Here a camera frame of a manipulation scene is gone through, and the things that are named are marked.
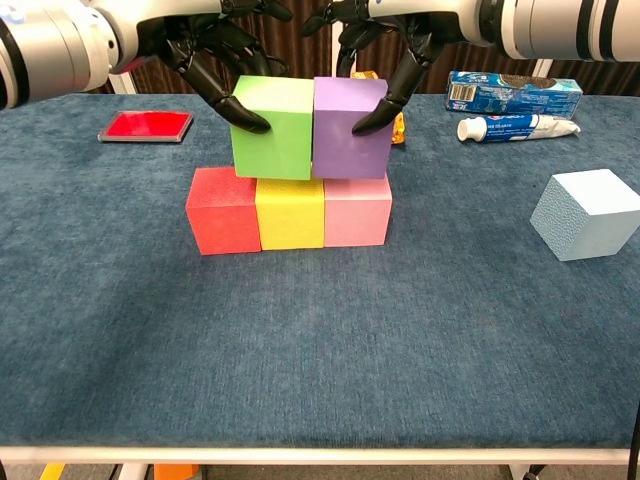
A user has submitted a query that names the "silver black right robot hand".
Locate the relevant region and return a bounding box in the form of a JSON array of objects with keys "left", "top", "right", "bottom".
[{"left": 301, "top": 0, "right": 481, "bottom": 137}]

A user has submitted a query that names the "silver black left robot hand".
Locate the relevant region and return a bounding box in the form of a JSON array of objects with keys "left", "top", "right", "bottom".
[{"left": 112, "top": 0, "right": 294, "bottom": 134}]

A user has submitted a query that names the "green foam cube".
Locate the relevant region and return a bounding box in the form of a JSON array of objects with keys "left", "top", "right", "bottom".
[{"left": 230, "top": 74, "right": 316, "bottom": 181}]

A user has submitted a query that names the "purple foam cube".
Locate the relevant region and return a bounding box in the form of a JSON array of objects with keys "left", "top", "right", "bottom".
[{"left": 311, "top": 76, "right": 395, "bottom": 180}]

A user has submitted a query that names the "red foam cube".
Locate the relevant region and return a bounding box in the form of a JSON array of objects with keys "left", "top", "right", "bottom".
[{"left": 185, "top": 166, "right": 262, "bottom": 257}]

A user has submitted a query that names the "yellow foam cube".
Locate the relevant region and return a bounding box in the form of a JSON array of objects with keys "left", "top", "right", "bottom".
[{"left": 254, "top": 177, "right": 326, "bottom": 251}]

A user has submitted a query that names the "pink foam cube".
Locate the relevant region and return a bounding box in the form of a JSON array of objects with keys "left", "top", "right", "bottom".
[{"left": 323, "top": 175, "right": 393, "bottom": 248}]

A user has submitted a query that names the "dark pleated partition panel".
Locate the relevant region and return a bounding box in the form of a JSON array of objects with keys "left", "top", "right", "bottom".
[
  {"left": 534, "top": 58, "right": 640, "bottom": 96},
  {"left": 107, "top": 12, "right": 346, "bottom": 95},
  {"left": 344, "top": 29, "right": 554, "bottom": 95}
]

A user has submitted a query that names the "red ink pad case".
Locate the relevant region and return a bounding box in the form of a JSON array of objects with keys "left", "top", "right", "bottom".
[{"left": 97, "top": 110, "right": 194, "bottom": 145}]

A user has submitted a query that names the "blue cookie box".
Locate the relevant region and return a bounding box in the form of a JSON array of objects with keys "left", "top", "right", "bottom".
[{"left": 445, "top": 70, "right": 585, "bottom": 113}]

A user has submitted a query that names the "gold foil snack packet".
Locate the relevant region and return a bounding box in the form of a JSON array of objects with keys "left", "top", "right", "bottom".
[{"left": 349, "top": 69, "right": 407, "bottom": 146}]

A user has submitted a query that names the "white blue toothpaste tube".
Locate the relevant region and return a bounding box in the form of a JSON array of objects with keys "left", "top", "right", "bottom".
[{"left": 456, "top": 112, "right": 582, "bottom": 145}]

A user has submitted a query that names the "light blue foam cube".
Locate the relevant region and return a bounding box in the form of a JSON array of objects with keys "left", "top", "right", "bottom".
[{"left": 529, "top": 168, "right": 640, "bottom": 262}]

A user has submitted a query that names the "blue table cloth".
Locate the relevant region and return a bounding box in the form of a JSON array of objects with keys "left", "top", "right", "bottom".
[{"left": 0, "top": 92, "right": 640, "bottom": 450}]

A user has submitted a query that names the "small orange floor object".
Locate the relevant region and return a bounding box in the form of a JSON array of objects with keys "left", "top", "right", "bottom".
[{"left": 152, "top": 464, "right": 201, "bottom": 480}]

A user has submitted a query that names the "white table frame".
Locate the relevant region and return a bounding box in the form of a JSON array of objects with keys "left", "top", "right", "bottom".
[{"left": 0, "top": 444, "right": 640, "bottom": 480}]

